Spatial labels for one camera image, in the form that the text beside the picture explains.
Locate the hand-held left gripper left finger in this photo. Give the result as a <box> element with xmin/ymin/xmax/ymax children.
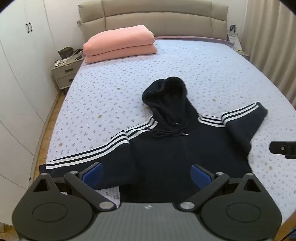
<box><xmin>33</xmin><ymin>162</ymin><xmax>116</xmax><ymax>212</ymax></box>

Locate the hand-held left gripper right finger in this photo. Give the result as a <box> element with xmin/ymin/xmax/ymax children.
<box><xmin>178</xmin><ymin>164</ymin><xmax>262</xmax><ymax>212</ymax></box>

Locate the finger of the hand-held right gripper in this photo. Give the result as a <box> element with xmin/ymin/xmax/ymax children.
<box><xmin>269</xmin><ymin>140</ymin><xmax>296</xmax><ymax>159</ymax></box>

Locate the black hoodie with white stripes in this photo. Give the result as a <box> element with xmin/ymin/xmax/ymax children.
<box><xmin>39</xmin><ymin>77</ymin><xmax>269</xmax><ymax>203</ymax></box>

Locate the floral quilted bedspread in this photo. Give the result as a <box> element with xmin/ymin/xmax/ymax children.
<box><xmin>45</xmin><ymin>38</ymin><xmax>296</xmax><ymax>232</ymax></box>

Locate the beige curtain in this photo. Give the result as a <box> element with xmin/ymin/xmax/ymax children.
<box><xmin>240</xmin><ymin>0</ymin><xmax>296</xmax><ymax>105</ymax></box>

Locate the grey nightstand with drawers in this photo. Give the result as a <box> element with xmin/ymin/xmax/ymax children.
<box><xmin>51</xmin><ymin>54</ymin><xmax>85</xmax><ymax>91</ymax></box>

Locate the white wardrobe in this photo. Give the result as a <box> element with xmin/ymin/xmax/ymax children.
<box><xmin>0</xmin><ymin>0</ymin><xmax>61</xmax><ymax>230</ymax></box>

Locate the pink folded blanket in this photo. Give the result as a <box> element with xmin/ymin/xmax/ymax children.
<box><xmin>83</xmin><ymin>25</ymin><xmax>158</xmax><ymax>64</ymax></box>

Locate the beige padded headboard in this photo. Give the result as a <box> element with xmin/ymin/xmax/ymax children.
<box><xmin>77</xmin><ymin>0</ymin><xmax>230</xmax><ymax>47</ymax></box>

